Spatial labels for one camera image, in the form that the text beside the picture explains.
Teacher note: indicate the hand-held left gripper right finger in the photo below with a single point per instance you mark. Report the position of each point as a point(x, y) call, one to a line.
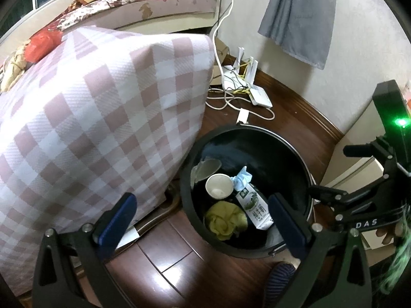
point(285, 227)

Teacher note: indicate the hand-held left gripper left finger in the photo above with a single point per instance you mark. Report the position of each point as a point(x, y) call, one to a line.
point(117, 221)

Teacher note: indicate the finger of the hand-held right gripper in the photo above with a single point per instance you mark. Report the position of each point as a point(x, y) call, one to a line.
point(334, 197)
point(359, 150)

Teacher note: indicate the green and white milk carton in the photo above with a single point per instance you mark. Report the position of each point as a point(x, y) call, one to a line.
point(253, 205)

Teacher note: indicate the yellow cloth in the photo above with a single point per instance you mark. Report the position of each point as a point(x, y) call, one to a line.
point(224, 219)

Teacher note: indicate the light blue tissue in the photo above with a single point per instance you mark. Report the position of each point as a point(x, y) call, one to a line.
point(240, 179)

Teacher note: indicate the black trash bin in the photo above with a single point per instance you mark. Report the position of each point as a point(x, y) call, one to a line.
point(273, 154)

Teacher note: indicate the blue patterned paper cup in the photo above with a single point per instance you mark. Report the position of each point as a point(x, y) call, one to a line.
point(218, 187)

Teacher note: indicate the orange plastic bag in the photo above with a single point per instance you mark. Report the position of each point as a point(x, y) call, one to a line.
point(41, 45)

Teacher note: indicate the person's right forearm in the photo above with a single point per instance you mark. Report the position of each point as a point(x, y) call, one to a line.
point(398, 263)

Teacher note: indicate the person's right hand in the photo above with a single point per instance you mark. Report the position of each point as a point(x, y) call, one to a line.
point(387, 235)

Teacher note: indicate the white paper sheet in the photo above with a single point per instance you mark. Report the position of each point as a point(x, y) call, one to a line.
point(128, 237)

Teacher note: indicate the beige cabinet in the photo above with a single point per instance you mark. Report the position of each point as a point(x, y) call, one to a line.
point(353, 128)

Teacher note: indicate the blue striped slipper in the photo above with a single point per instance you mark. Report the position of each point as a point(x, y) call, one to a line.
point(282, 279)

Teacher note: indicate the white modem box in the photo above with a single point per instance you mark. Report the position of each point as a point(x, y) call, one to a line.
point(261, 98)

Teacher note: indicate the white power adapter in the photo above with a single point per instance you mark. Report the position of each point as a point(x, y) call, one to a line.
point(242, 117)

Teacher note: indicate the white router with antennas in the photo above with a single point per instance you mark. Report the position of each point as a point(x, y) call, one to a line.
point(232, 80)

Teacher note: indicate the tied grey curtain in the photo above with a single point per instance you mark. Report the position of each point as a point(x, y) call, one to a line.
point(298, 16)

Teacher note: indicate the cardboard box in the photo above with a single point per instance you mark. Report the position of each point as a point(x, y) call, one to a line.
point(221, 51)

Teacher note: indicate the bed with red headboard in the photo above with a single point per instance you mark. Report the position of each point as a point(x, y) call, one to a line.
point(179, 16)

